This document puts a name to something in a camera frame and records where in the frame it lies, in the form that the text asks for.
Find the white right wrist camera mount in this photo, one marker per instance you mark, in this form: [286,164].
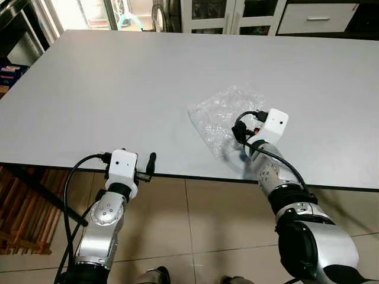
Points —
[273,124]

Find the teal curved object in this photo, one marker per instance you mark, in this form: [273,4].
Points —
[121,21]

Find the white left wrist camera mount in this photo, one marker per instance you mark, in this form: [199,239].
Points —
[122,165]

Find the orange wooden slat rack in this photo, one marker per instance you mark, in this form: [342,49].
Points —
[23,219]

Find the white drawer unit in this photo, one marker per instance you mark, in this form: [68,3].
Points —
[317,23]

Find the blue box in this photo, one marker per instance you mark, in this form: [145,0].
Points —
[10,74]

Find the dark round fan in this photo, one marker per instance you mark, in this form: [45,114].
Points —
[159,18]

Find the clear bubble wrap sheet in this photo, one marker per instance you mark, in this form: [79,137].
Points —
[216,118]

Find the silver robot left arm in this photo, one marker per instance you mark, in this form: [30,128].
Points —
[103,216]

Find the white glass door cabinet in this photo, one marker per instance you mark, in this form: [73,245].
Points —
[237,12]

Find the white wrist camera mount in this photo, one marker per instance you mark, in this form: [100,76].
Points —
[273,124]
[122,165]

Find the black metal table leg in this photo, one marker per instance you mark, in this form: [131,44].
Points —
[53,201]

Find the dark metal shelf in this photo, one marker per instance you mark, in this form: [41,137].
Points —
[18,35]

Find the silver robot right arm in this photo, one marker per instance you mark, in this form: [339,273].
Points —
[320,242]

